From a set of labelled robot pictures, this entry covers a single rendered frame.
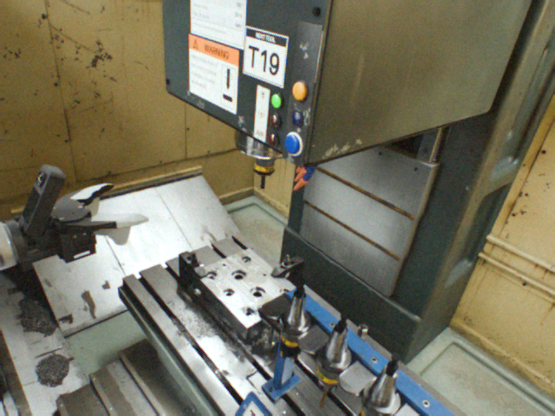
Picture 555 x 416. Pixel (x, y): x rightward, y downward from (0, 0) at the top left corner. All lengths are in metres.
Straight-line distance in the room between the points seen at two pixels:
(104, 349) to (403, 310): 1.07
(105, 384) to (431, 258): 1.08
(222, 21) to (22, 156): 1.28
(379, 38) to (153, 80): 1.42
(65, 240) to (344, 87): 0.51
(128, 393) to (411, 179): 1.06
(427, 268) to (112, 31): 1.47
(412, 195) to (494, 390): 0.88
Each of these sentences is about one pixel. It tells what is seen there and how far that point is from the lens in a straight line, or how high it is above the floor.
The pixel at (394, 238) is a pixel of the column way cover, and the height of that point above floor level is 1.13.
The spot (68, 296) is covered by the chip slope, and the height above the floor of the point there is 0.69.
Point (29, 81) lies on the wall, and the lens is 1.78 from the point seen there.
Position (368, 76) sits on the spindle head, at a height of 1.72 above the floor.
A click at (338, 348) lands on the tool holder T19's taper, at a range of 0.78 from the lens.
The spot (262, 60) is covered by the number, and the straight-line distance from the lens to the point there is 0.65.
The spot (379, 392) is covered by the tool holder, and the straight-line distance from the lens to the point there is 0.76.
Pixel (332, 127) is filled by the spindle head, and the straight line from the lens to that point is 0.62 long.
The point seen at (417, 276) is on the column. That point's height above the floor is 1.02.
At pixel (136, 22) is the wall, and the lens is 1.87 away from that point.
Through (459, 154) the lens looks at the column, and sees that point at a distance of 1.23.
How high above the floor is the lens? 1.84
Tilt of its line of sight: 30 degrees down
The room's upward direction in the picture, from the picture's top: 7 degrees clockwise
